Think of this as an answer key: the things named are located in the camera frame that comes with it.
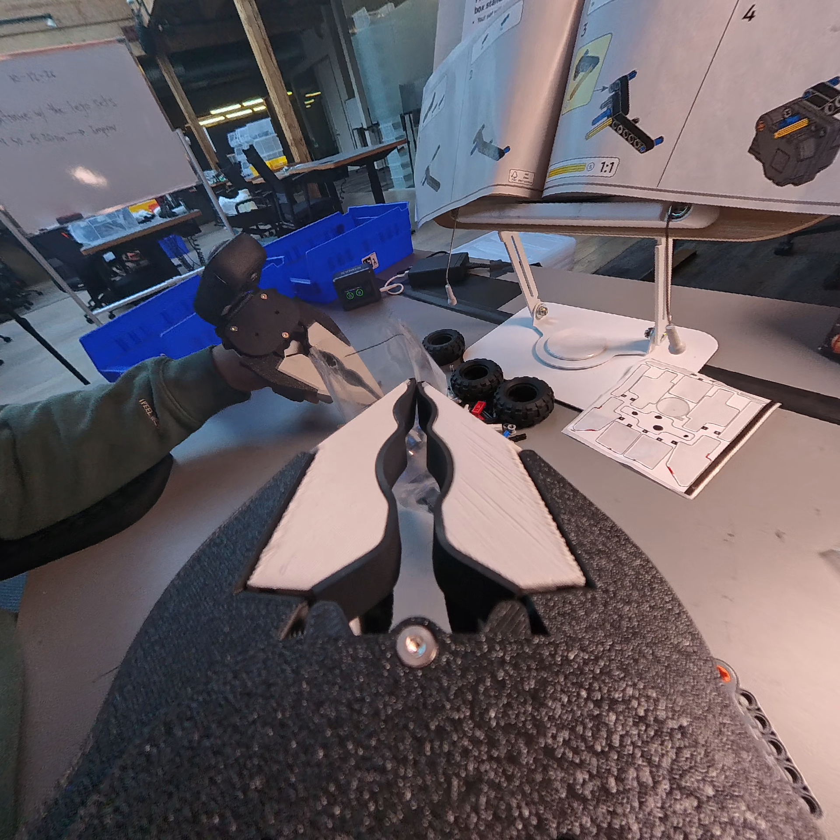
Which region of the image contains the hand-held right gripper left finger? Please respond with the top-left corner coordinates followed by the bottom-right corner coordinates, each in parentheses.
top-left (246, 380), bottom-right (420, 601)

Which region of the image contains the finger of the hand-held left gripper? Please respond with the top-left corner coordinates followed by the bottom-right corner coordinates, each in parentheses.
top-left (310, 335), bottom-right (385, 404)

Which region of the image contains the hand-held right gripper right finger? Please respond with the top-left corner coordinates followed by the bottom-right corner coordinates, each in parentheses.
top-left (419, 382), bottom-right (589, 597)

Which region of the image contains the pile of small toy parts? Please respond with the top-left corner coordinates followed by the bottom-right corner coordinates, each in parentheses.
top-left (466, 398), bottom-right (529, 443)

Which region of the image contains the person's left forearm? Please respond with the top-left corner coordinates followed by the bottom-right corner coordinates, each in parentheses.
top-left (0, 347), bottom-right (253, 543)

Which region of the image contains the grey desk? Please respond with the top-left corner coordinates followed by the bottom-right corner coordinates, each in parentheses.
top-left (20, 255), bottom-right (840, 791)

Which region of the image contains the person's left hand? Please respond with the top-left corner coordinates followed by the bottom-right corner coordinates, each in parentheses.
top-left (210, 344), bottom-right (305, 401)

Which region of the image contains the black digital timer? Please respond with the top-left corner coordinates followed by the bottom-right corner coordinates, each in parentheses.
top-left (331, 264), bottom-right (384, 311)

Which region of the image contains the black toy tire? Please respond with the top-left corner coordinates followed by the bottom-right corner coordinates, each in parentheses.
top-left (448, 357), bottom-right (506, 405)
top-left (493, 374), bottom-right (557, 429)
top-left (422, 327), bottom-right (468, 368)

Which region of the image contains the black power brick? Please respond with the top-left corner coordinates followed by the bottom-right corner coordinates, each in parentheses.
top-left (406, 251), bottom-right (471, 291)

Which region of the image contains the white sticker sheet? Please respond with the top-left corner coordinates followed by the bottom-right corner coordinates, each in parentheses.
top-left (561, 356), bottom-right (779, 498)

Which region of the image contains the white whiteboard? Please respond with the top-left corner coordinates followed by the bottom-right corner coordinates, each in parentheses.
top-left (0, 38), bottom-right (200, 240)

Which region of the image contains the black chair armrest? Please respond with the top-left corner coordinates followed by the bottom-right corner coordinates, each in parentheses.
top-left (0, 452), bottom-right (177, 580)

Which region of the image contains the grey toy beam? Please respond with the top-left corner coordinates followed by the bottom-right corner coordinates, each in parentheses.
top-left (714, 659), bottom-right (826, 817)

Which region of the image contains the building instruction booklet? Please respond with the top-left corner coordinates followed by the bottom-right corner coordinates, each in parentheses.
top-left (413, 0), bottom-right (840, 242)

